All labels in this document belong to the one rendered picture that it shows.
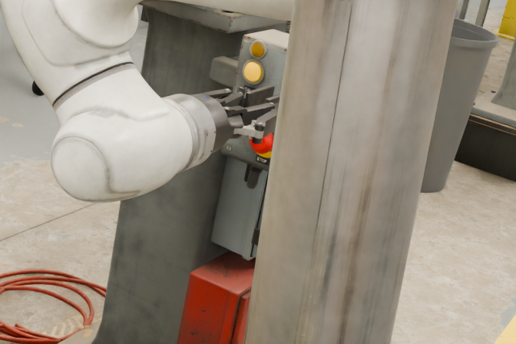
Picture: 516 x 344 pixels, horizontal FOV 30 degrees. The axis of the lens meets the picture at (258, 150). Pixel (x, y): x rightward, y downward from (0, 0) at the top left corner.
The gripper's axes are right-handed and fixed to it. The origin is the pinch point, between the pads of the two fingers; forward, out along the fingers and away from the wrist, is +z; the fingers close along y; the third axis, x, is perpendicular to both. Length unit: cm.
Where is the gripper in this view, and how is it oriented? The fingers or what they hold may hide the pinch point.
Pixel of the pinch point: (268, 102)
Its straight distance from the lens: 133.4
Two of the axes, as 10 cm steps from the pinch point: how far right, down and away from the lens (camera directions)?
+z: 4.9, -2.0, 8.5
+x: 1.9, -9.2, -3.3
